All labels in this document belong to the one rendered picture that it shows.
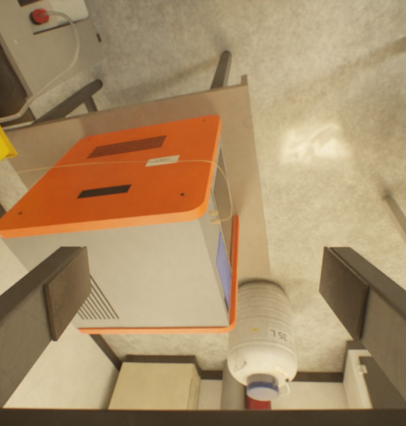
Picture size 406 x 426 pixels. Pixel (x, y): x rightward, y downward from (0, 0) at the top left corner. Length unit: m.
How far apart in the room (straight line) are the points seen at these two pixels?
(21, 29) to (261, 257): 1.05
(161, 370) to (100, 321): 2.69
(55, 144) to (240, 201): 0.61
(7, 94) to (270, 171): 1.28
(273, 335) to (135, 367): 1.89
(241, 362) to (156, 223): 1.68
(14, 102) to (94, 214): 0.53
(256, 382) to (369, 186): 1.34
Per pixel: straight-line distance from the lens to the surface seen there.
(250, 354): 2.07
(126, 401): 3.50
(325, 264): 0.16
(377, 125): 1.75
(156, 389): 3.42
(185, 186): 0.55
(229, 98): 0.83
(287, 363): 2.13
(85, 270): 0.16
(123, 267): 0.62
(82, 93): 1.52
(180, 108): 0.86
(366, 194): 1.96
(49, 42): 1.20
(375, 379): 2.98
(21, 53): 1.07
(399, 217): 1.87
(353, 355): 3.06
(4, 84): 1.01
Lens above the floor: 1.51
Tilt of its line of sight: 51 degrees down
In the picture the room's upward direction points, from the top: 169 degrees counter-clockwise
